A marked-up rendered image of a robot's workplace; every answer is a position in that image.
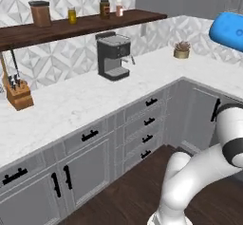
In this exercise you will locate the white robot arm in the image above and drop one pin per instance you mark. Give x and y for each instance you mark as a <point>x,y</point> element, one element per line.
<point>190,175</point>

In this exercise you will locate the grey drawer front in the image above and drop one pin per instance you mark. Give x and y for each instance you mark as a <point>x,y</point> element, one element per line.
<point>131,160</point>
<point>133,144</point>
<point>34,167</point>
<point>134,127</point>
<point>134,107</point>
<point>74,141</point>

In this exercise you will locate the black and silver coffee machine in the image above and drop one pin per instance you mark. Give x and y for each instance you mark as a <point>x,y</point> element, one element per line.
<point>112,56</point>

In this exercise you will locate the grey cupboard door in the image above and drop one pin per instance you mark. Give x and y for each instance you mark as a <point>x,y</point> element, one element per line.
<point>90,175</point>
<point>28,203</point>
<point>197,118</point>

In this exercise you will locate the small plant in gold pot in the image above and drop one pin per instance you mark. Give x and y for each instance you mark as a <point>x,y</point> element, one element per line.
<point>182,51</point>

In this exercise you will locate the dark brown jar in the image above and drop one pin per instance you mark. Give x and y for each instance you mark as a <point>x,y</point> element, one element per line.
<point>104,9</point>

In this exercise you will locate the yellow glass jar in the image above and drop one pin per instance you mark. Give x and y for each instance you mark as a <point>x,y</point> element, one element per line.
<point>72,16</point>

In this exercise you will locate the wooden knife block with knives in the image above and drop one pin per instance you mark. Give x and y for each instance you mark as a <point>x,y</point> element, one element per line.
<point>19,96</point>

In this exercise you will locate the brown canister with black lid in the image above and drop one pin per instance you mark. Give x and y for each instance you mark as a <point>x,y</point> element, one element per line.
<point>40,14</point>

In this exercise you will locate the dark wooden wall shelf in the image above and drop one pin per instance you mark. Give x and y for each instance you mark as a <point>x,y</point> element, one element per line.
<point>63,29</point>

